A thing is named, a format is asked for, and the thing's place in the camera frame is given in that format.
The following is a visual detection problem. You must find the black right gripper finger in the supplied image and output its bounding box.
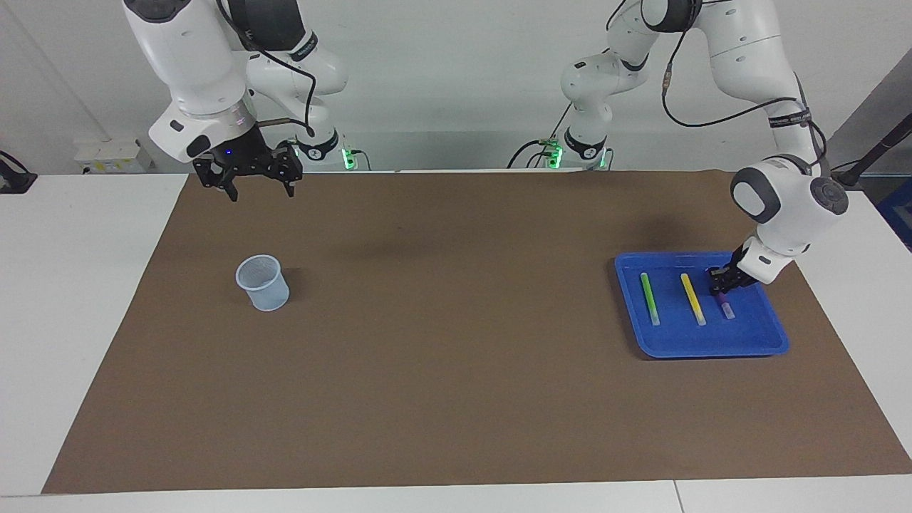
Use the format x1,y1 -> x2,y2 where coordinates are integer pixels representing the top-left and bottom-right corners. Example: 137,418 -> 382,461
194,160 -> 239,202
274,142 -> 304,199

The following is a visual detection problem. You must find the yellow pen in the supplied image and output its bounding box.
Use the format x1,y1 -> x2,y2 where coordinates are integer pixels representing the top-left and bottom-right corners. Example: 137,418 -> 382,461
680,273 -> 708,327

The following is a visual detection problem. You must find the green pen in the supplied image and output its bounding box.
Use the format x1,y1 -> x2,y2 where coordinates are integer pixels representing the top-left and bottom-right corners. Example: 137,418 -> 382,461
640,273 -> 661,326

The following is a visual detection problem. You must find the blue plastic tray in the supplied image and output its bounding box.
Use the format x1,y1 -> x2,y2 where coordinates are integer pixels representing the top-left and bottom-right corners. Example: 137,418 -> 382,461
614,252 -> 790,359

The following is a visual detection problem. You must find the white power strip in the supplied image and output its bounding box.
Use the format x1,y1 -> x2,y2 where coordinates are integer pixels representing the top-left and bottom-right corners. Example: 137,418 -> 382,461
75,139 -> 154,175

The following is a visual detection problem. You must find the clear plastic cup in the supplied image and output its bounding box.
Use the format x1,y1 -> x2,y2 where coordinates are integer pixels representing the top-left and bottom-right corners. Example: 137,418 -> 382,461
235,255 -> 291,312

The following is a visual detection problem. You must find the blue box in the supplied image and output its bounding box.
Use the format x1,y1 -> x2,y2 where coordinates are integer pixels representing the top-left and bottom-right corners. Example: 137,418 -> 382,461
876,178 -> 912,252

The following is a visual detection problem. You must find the black stand pole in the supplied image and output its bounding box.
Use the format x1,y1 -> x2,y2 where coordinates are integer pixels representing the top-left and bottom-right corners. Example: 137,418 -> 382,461
834,113 -> 912,190

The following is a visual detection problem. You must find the brown table mat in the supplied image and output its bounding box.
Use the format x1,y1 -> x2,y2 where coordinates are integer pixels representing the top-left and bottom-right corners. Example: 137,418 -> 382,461
41,170 -> 912,494

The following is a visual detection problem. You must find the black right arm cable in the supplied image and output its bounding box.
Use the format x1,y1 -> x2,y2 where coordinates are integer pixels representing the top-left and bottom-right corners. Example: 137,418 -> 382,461
214,0 -> 318,140

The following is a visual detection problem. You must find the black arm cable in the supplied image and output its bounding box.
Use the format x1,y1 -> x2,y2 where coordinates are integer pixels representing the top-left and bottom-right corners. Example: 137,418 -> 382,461
606,0 -> 831,175
214,0 -> 318,140

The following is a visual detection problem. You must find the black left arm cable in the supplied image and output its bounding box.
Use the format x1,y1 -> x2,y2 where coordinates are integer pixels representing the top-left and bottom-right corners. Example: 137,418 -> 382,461
606,0 -> 831,175

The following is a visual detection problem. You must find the black clamp mount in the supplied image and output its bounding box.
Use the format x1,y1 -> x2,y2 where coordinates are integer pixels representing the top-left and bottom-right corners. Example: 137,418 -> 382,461
0,151 -> 38,195

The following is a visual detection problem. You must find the black left base cable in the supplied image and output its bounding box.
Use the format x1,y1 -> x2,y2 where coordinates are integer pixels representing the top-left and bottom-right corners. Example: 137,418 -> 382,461
507,103 -> 574,170

